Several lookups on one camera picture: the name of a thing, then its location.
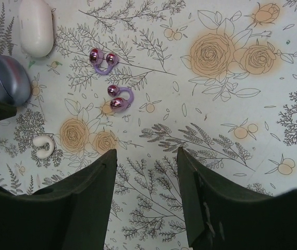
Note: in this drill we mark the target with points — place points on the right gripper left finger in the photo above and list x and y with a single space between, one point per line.
70 214

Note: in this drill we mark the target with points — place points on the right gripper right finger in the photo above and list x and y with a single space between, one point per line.
220 214

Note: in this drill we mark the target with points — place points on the white earbud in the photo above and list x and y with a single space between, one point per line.
46 146

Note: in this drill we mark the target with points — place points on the blue earbud charging case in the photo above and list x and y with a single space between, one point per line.
15 88

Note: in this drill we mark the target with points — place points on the white earbud charging case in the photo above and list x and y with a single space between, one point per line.
36 28

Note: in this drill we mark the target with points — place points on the purple earbud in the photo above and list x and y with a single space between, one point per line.
96 58
119 104

